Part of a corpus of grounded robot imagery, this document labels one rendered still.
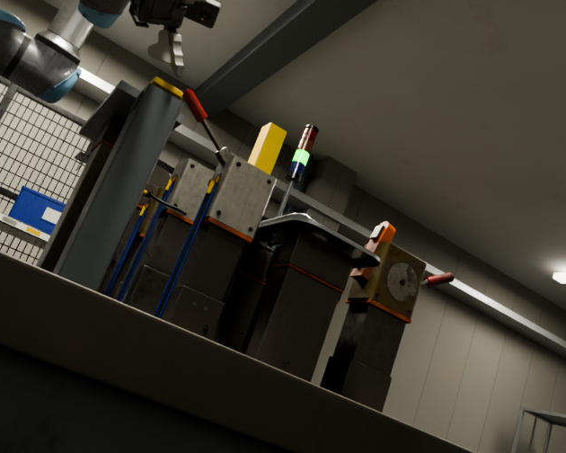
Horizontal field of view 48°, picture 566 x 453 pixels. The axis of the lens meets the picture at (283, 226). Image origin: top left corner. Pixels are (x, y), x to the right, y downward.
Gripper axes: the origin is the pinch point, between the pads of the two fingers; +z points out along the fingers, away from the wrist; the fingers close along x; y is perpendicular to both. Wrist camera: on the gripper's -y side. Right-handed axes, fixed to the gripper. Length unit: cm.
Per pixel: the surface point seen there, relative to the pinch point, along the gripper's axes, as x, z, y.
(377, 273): -22, 35, -32
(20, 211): -120, -82, 2
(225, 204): -15.8, 23.3, -2.2
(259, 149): -113, -114, -109
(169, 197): -33.7, 2.5, -4.0
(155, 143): -16.4, 7.4, 4.9
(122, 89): -17.3, -9.6, 6.2
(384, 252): -20, 32, -34
